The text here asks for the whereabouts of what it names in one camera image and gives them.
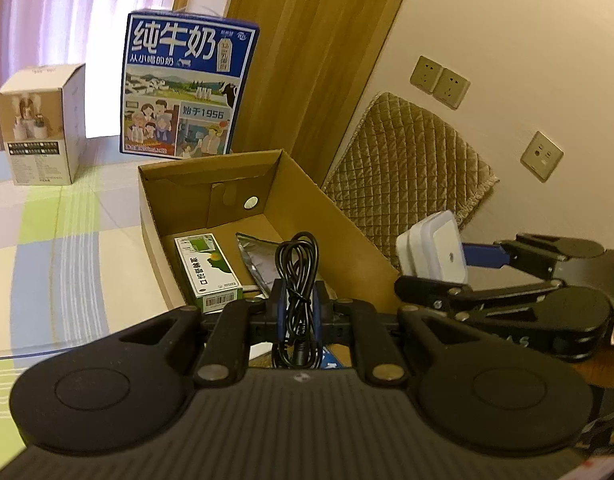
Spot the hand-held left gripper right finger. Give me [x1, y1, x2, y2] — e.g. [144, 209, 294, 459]
[309, 280, 492, 388]

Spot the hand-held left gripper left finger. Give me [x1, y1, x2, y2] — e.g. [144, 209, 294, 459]
[107, 280, 288, 388]

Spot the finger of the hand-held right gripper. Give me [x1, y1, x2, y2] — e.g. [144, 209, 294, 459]
[462, 232, 570, 287]
[394, 275, 565, 322]

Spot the black cable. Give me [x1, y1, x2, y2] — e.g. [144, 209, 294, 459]
[274, 231, 325, 370]

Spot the silver foil pouch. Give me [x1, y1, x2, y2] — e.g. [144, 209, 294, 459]
[235, 231, 282, 293]

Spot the green white medicine box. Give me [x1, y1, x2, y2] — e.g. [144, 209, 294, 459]
[174, 233, 244, 315]

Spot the brown cardboard box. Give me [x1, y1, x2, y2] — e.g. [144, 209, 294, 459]
[137, 148, 402, 321]

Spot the person's right hand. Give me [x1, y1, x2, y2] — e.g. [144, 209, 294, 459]
[584, 342, 614, 388]

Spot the quilted tan chair cushion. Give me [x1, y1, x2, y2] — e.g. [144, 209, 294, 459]
[321, 91, 500, 271]

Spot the checked tablecloth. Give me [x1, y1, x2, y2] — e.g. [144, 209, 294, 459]
[0, 147, 188, 411]

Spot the blue milk carton box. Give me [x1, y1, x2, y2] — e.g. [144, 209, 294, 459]
[119, 8, 262, 159]

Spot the brown curtain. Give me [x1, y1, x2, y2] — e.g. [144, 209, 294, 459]
[224, 0, 420, 186]

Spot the white product box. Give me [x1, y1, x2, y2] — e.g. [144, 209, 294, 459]
[0, 63, 88, 187]

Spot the pink sheer curtain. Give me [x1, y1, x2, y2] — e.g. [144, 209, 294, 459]
[0, 0, 180, 153]

